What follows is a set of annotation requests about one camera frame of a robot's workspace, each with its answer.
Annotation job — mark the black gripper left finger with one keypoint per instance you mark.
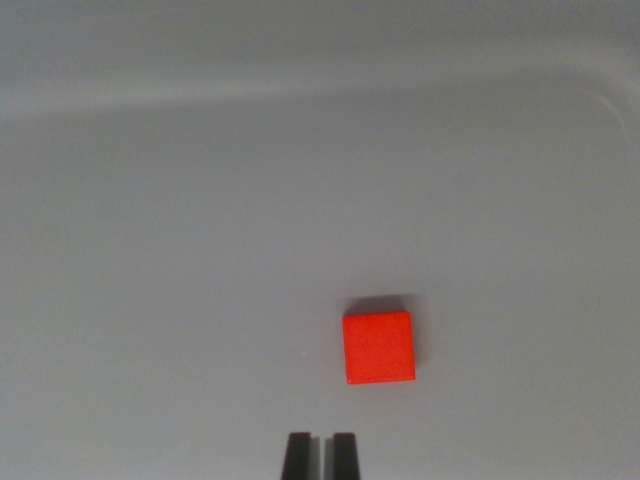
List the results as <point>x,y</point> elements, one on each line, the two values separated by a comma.
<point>298,457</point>

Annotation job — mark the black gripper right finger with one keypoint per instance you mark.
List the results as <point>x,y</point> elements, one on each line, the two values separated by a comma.
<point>345,457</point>

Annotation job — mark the red cube block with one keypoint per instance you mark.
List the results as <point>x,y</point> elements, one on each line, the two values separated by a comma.
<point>379,348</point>

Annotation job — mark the white plastic bin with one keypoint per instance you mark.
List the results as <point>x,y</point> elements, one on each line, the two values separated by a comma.
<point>200,200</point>

